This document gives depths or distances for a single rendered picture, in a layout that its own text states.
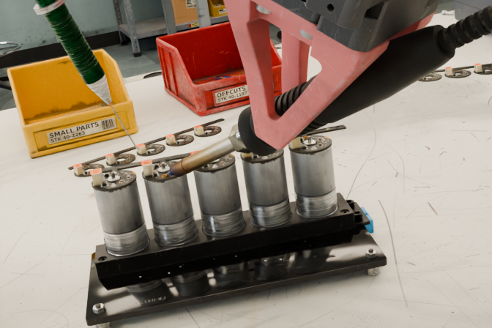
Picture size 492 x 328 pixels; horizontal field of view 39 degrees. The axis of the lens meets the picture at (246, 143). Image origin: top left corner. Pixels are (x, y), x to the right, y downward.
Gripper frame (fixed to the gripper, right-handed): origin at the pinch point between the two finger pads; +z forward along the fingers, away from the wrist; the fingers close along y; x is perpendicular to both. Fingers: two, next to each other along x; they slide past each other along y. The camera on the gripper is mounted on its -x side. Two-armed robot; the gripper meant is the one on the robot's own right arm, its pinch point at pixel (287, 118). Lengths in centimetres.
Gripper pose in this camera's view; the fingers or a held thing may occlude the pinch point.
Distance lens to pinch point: 32.1
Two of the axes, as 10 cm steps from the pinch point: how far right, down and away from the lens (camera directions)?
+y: -5.8, 3.7, -7.2
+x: 7.8, 5.2, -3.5
